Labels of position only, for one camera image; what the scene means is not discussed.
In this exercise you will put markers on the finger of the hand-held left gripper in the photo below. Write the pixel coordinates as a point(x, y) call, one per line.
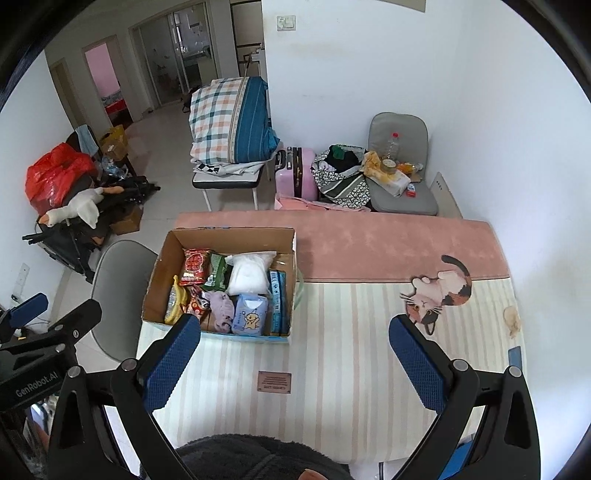
point(27, 308)
point(69, 325)

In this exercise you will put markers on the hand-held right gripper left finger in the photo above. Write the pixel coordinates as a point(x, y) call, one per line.
point(171, 364)

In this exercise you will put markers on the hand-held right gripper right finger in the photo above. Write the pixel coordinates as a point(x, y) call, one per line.
point(415, 364)

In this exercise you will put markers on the yellow banana shaped pouch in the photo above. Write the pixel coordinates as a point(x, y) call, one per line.
point(175, 302)

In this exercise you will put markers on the panda print snack packet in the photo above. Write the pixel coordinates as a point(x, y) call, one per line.
point(198, 304)

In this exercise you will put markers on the purple cloth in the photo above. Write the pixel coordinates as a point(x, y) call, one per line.
point(221, 309)

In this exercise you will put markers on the blue tissue pack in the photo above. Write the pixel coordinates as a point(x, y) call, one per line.
point(249, 316)

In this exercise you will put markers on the red snack packet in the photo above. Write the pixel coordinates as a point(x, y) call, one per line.
point(196, 266)

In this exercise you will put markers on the green snack packet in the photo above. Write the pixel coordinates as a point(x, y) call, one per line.
point(217, 272)

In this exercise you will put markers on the white plastic bag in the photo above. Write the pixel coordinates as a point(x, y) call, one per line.
point(249, 274)

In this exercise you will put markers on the long blue packet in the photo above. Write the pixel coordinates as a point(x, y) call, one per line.
point(277, 300)

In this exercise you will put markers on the white power strip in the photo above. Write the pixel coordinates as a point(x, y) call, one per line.
point(18, 281)

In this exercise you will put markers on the grey plastic chair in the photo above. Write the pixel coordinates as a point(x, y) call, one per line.
point(117, 286)

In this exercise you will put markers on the blue phone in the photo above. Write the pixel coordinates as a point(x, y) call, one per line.
point(515, 356)

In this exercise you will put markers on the small beige fluffy object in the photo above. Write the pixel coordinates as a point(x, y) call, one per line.
point(511, 318)

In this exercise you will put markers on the white goose plush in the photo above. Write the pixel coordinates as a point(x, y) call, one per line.
point(83, 205)

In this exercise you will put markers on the small brown cardboard box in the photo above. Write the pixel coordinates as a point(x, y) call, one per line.
point(127, 221)

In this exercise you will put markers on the person's dark fleece clothing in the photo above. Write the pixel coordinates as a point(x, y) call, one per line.
point(258, 457)

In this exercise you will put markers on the red plastic bag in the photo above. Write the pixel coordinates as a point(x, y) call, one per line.
point(55, 175)

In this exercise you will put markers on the black folded stroller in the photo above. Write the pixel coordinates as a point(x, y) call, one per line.
point(124, 189)

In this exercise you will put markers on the white board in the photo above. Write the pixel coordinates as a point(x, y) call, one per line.
point(443, 194)

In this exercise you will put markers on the small red box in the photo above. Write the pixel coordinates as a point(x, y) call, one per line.
point(411, 190)

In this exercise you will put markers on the light blue cloth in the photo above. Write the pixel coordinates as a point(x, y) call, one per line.
point(87, 138)

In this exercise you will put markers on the white tissue pack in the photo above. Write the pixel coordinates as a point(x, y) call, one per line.
point(392, 182)

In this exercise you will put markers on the yellow cardboard box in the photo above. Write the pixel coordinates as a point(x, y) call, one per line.
point(113, 141)

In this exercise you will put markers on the patterned tote bag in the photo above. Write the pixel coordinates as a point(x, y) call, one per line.
point(341, 187)

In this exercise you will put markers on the pink bag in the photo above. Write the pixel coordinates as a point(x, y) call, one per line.
point(304, 205)

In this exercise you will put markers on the orange packet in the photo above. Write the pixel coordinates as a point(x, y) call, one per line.
point(408, 167)

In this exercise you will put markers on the black white checked sheet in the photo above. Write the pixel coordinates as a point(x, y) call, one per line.
point(226, 168)

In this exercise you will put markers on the yellow plastic bag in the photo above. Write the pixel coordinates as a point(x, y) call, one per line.
point(371, 161)

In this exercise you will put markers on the black clothing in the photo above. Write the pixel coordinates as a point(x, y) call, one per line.
point(341, 159)

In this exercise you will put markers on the clear plastic bottle red cap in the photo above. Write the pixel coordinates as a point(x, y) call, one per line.
point(392, 145)

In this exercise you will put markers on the pink suitcase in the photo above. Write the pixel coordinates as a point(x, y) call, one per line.
point(298, 177)

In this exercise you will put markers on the grey padded chair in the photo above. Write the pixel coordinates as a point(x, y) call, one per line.
point(401, 122)

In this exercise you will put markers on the plaid folded bedding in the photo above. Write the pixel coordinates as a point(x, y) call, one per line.
point(214, 120)

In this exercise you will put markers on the blue striped folded bedding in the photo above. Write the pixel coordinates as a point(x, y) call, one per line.
point(251, 120)

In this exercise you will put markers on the glass sliding door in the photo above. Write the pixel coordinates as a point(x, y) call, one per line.
point(180, 55)

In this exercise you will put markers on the white frame bench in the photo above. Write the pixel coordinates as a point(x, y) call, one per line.
point(226, 181)

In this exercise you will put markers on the framed wall picture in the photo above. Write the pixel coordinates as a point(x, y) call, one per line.
point(415, 4)

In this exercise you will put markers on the white wall switch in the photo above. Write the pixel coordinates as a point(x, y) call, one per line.
point(286, 21)

